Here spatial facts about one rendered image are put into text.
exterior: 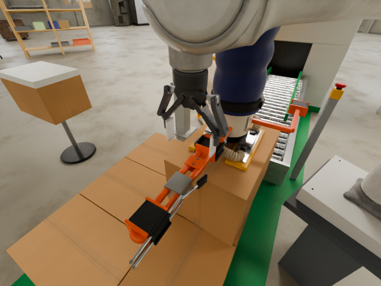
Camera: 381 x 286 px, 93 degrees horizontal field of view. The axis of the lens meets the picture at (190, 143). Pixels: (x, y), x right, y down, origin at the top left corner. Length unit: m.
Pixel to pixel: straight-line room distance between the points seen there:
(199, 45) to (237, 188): 0.65
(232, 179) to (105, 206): 0.81
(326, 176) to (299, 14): 0.97
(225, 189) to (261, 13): 0.62
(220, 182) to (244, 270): 0.98
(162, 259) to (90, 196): 0.62
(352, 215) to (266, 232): 0.88
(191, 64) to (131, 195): 1.03
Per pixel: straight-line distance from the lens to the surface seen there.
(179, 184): 0.56
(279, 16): 0.25
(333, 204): 1.05
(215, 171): 0.80
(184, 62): 0.37
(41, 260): 1.26
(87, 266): 1.14
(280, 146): 1.74
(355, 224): 1.04
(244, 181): 0.79
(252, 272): 1.65
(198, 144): 0.68
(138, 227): 0.49
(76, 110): 2.16
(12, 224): 2.31
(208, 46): 0.17
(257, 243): 1.74
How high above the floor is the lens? 1.53
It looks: 38 degrees down
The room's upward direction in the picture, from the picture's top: straight up
